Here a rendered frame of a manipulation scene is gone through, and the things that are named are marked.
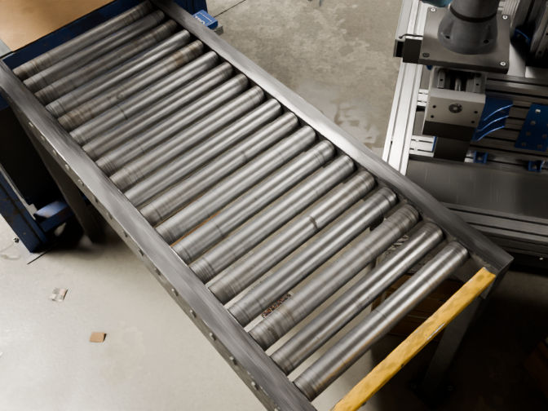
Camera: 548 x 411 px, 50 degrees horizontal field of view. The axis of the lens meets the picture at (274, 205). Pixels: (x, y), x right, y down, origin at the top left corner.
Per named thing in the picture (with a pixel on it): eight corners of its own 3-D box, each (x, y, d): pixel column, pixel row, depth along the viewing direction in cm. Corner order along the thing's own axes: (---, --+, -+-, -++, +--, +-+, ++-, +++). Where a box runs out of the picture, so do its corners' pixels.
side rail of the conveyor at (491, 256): (501, 285, 127) (515, 256, 117) (484, 299, 125) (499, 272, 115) (158, 15, 191) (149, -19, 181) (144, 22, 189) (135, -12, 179)
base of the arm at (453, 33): (439, 15, 160) (446, -17, 152) (497, 21, 157) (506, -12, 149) (434, 50, 152) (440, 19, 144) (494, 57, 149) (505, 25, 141)
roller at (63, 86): (185, 36, 172) (182, 21, 168) (42, 116, 156) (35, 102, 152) (175, 28, 175) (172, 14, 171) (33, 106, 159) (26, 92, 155)
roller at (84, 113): (211, 56, 166) (209, 42, 162) (65, 142, 150) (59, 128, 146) (201, 48, 169) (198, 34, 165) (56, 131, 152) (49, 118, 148)
